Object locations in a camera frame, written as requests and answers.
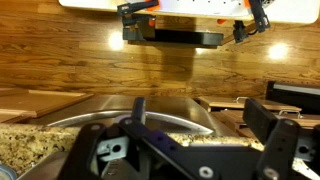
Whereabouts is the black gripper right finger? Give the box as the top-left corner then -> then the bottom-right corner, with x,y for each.
242,98 -> 320,180

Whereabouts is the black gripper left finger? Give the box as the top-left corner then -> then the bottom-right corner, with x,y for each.
58,96 -> 222,180

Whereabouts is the black and steel refrigerator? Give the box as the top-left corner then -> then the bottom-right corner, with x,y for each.
265,80 -> 320,115

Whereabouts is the wooden drawer cabinet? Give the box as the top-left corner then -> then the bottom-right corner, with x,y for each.
194,95 -> 320,139

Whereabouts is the wooden cabinet door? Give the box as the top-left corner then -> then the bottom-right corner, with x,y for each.
0,87 -> 95,124

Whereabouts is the black clamp orange handle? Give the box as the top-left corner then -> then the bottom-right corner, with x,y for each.
116,0 -> 161,41
232,0 -> 272,44

